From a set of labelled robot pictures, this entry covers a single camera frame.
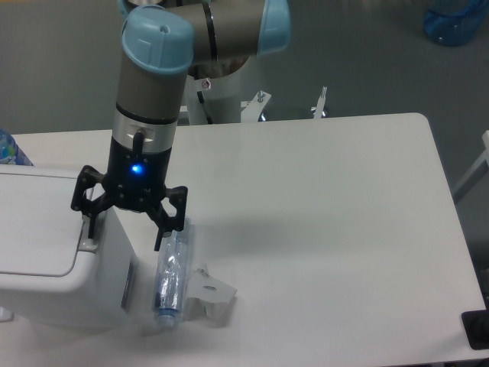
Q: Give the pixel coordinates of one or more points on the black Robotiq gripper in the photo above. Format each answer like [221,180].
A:
[135,179]

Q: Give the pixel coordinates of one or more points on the white push-lid trash can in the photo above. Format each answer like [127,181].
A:
[51,271]

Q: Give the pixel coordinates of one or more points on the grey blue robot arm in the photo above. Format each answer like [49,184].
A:
[158,47]

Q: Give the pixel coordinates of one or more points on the crushed clear plastic bottle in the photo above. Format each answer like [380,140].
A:
[170,278]

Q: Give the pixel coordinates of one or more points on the blue labelled bottle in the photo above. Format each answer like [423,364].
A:
[11,152]

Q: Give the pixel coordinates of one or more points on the white stand at right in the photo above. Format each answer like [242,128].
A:
[473,175]

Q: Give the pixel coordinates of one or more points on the blue water jug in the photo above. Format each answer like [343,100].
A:
[453,23]

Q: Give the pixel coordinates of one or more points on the black device at edge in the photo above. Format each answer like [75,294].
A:
[476,328]

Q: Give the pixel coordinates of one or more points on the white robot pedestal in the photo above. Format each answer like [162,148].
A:
[212,93]

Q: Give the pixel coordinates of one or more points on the white frame bracket middle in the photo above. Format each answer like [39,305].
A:
[254,110]

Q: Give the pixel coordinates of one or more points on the white frame bracket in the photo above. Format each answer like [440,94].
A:
[319,111]
[254,110]

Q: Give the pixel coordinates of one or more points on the white frame bracket right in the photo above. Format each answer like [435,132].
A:
[319,111]

